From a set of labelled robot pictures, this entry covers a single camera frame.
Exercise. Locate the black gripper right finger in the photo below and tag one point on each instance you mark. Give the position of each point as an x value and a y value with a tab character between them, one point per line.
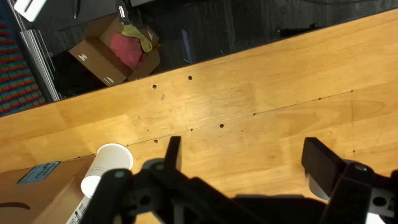
321	163

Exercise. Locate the red cloth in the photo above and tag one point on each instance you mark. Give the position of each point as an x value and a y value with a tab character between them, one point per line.
125	50

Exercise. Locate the multicoloured striped backdrop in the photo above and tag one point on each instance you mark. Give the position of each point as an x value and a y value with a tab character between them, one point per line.
16	79

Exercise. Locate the white paper cup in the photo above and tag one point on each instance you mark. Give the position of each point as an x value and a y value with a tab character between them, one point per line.
109	160

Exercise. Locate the grey metal rail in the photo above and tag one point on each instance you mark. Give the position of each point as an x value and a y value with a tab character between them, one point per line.
38	63

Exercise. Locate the yellow-green cloth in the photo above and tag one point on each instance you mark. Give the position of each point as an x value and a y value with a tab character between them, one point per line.
138	33

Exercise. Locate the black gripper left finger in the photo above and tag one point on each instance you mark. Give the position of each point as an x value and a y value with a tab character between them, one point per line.
174	154

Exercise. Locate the white flat floor item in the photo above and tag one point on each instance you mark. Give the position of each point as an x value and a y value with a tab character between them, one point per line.
31	8

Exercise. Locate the brown Amazon cardboard box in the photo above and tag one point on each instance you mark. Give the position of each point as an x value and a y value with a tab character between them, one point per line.
37	200

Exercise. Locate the open brown cardboard box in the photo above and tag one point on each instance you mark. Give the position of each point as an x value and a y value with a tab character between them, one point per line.
93	54

